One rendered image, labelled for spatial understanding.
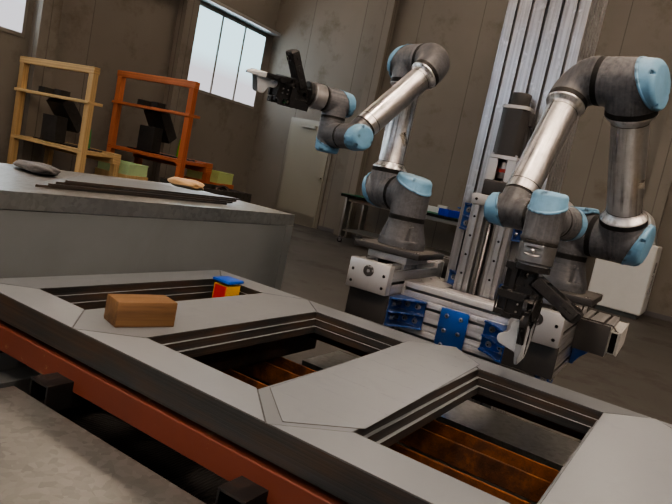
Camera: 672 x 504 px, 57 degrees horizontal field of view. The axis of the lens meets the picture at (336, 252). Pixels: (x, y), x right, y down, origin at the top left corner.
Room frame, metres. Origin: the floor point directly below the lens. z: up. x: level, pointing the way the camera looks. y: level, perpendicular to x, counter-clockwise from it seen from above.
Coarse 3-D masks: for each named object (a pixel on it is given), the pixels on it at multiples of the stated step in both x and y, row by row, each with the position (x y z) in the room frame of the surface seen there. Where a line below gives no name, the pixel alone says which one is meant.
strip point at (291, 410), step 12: (276, 396) 0.94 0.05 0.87; (288, 396) 0.95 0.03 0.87; (288, 408) 0.90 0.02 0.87; (300, 408) 0.91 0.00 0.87; (312, 408) 0.92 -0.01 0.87; (288, 420) 0.85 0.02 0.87; (300, 420) 0.86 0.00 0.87; (312, 420) 0.87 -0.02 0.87; (324, 420) 0.88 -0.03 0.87; (336, 420) 0.89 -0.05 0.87
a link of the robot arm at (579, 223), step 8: (568, 208) 1.31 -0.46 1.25; (576, 208) 1.36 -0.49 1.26; (576, 216) 1.32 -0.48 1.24; (584, 216) 1.36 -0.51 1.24; (576, 224) 1.32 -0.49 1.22; (584, 224) 1.35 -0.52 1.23; (568, 232) 1.30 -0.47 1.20; (576, 232) 1.33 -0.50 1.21; (584, 232) 1.37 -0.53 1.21; (568, 240) 1.36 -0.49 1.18
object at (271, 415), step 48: (96, 288) 1.38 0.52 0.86; (144, 288) 1.50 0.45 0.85; (192, 288) 1.64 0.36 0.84; (240, 288) 1.70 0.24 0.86; (48, 336) 1.09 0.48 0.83; (192, 336) 1.19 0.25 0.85; (240, 336) 1.31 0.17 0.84; (288, 336) 1.46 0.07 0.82; (336, 336) 1.52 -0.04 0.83; (384, 336) 1.47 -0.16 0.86; (144, 384) 0.96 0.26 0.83; (480, 384) 1.33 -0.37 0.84; (240, 432) 0.85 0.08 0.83; (384, 432) 0.94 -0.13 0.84; (336, 480) 0.77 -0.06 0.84
